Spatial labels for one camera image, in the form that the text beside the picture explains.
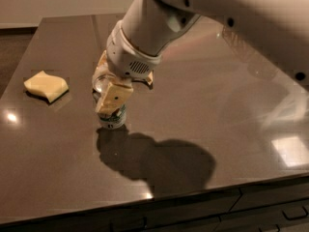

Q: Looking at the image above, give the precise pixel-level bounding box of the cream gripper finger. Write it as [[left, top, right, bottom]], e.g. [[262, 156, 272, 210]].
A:
[[96, 79, 133, 115], [92, 51, 111, 94]]

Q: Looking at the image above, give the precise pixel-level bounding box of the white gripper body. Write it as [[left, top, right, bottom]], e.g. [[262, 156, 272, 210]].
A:
[[106, 20, 161, 78]]

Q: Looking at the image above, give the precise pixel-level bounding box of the green white 7up can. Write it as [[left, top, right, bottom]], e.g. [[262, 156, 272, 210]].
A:
[[98, 105, 126, 130]]

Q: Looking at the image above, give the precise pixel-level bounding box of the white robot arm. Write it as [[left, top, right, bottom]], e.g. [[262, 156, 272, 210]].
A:
[[93, 0, 309, 116]]

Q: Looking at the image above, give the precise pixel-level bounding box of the yellow sponge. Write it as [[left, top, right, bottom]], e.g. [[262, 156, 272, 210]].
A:
[[24, 71, 69, 103]]

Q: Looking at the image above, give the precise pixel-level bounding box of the brown chip bag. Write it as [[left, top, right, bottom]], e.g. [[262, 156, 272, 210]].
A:
[[93, 51, 154, 88]]

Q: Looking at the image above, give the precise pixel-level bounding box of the black drawer handle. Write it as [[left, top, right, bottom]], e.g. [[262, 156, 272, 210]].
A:
[[282, 206, 309, 221]]

